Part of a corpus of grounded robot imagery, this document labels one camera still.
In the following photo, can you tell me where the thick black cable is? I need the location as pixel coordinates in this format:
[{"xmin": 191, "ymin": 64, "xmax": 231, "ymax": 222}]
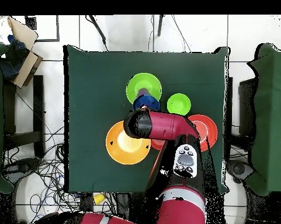
[{"xmin": 85, "ymin": 15, "xmax": 110, "ymax": 53}]

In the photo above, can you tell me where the large green plastic bowl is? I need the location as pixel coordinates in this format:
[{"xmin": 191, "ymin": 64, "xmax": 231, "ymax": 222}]
[{"xmin": 126, "ymin": 72, "xmax": 163, "ymax": 106}]

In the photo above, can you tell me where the small green plastic bowl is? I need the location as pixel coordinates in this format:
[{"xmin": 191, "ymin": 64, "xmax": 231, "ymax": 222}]
[{"xmin": 166, "ymin": 93, "xmax": 192, "ymax": 117}]

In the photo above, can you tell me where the black pole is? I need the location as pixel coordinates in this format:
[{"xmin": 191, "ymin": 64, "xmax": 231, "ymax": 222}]
[{"xmin": 157, "ymin": 15, "xmax": 165, "ymax": 37}]

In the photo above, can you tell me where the dark blue plastic bowl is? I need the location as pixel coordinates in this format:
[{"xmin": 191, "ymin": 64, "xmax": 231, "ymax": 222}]
[{"xmin": 132, "ymin": 94, "xmax": 161, "ymax": 112}]

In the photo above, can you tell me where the black chair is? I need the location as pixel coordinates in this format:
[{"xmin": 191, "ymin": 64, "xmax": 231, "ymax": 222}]
[{"xmin": 238, "ymin": 77, "xmax": 258, "ymax": 137}]

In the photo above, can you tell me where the grey chair base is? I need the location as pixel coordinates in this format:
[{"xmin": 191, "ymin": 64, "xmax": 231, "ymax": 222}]
[{"xmin": 225, "ymin": 159, "xmax": 255, "ymax": 184}]

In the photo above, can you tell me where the cardboard box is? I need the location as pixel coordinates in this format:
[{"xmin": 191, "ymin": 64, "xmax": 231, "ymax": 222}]
[{"xmin": 6, "ymin": 16, "xmax": 44, "ymax": 89}]

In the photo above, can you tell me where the small red plastic bowl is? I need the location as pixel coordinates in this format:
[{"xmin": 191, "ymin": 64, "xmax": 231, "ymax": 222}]
[{"xmin": 150, "ymin": 138, "xmax": 166, "ymax": 151}]

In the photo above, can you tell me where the tangle of cables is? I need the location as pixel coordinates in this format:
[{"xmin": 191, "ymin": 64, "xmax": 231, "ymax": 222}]
[{"xmin": 2, "ymin": 125, "xmax": 119, "ymax": 224}]

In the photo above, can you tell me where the purple plastic cup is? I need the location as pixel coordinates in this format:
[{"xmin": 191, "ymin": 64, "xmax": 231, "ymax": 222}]
[{"xmin": 136, "ymin": 87, "xmax": 151, "ymax": 99}]

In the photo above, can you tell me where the black chair base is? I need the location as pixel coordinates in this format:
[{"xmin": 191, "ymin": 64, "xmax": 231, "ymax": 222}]
[{"xmin": 1, "ymin": 157, "xmax": 41, "ymax": 187}]

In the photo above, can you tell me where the dark green table cloth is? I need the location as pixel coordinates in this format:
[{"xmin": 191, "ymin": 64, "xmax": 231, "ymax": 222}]
[{"xmin": 63, "ymin": 44, "xmax": 230, "ymax": 194}]

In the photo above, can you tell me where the large orange plastic bowl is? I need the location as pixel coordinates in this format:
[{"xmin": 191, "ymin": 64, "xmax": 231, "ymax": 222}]
[{"xmin": 105, "ymin": 120, "xmax": 152, "ymax": 166}]

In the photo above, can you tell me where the large red plastic bowl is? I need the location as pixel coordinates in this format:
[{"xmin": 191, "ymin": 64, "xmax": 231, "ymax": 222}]
[{"xmin": 187, "ymin": 114, "xmax": 218, "ymax": 153}]

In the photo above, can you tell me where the yellow plastic cup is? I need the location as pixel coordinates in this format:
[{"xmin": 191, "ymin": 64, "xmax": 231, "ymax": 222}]
[{"xmin": 93, "ymin": 192, "xmax": 106, "ymax": 206}]

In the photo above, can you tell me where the blue cloth bundle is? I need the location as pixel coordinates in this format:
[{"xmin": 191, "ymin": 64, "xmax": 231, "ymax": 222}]
[{"xmin": 0, "ymin": 34, "xmax": 30, "ymax": 79}]

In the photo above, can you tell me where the thin black cable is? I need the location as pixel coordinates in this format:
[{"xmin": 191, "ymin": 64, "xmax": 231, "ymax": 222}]
[{"xmin": 170, "ymin": 15, "xmax": 192, "ymax": 53}]

